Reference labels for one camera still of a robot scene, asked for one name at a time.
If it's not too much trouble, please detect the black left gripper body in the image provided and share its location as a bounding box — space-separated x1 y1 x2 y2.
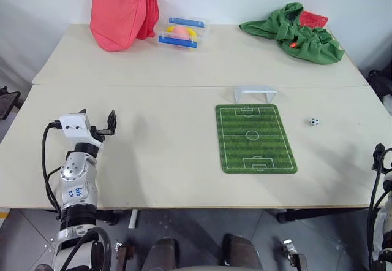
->
89 124 116 141

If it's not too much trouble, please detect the green soccer field mat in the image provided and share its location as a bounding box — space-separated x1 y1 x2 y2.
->
214 104 298 174

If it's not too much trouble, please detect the black stand with screen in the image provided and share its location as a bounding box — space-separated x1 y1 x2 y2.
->
0 86 22 121

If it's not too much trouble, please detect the black table leg foot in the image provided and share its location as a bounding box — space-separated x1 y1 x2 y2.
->
276 208 310 224
96 209 121 226

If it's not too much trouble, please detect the red cloth bag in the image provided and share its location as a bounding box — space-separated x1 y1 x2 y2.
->
89 0 160 52

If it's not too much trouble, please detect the clear box with blue latches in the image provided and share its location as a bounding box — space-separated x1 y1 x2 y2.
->
154 15 212 55

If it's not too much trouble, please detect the dark rounded shape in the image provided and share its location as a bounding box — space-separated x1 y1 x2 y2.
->
143 237 179 271
220 233 262 271

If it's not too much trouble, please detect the silver miniature goal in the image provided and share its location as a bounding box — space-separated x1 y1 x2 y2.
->
233 85 279 104

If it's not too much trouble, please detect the green crumpled cloth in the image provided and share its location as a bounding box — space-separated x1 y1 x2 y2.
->
239 2 345 66

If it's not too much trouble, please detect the red textured mesh piece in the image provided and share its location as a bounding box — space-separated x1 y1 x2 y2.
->
298 10 329 30

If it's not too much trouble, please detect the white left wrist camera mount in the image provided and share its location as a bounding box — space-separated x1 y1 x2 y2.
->
59 114 104 148

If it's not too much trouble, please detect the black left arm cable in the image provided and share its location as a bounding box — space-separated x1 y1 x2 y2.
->
42 119 66 220

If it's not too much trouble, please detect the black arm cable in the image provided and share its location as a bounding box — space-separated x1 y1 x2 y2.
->
42 119 66 220
368 148 387 271

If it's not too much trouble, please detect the white table leg post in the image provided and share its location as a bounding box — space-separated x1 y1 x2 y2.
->
128 209 140 229

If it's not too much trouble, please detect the yellow toy ring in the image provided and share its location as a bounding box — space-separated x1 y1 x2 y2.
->
166 25 199 52

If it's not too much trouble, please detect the black equipment with cables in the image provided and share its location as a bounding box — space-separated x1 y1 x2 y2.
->
366 68 392 116

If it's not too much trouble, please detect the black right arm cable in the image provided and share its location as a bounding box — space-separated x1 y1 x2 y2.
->
368 148 387 271

